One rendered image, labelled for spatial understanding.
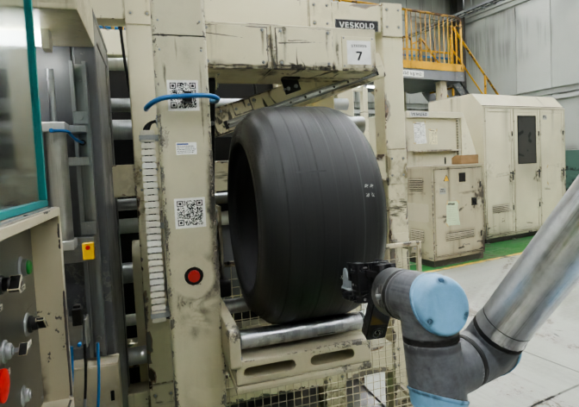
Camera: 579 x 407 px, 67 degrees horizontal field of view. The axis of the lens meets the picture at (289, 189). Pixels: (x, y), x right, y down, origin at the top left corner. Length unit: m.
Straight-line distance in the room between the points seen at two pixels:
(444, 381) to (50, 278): 0.72
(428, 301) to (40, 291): 0.70
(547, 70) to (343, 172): 12.93
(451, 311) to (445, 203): 5.04
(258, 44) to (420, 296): 1.00
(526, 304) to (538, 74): 13.25
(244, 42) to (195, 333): 0.87
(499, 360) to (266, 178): 0.57
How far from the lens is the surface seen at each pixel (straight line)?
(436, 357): 0.75
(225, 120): 1.54
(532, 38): 14.22
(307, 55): 1.51
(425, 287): 0.72
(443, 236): 5.77
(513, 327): 0.82
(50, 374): 1.01
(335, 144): 1.05
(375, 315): 0.92
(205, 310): 1.18
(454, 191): 5.86
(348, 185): 1.01
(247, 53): 1.46
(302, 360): 1.17
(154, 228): 1.13
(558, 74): 13.65
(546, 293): 0.79
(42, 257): 0.95
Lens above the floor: 1.32
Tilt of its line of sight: 3 degrees down
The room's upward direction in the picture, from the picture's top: 3 degrees counter-clockwise
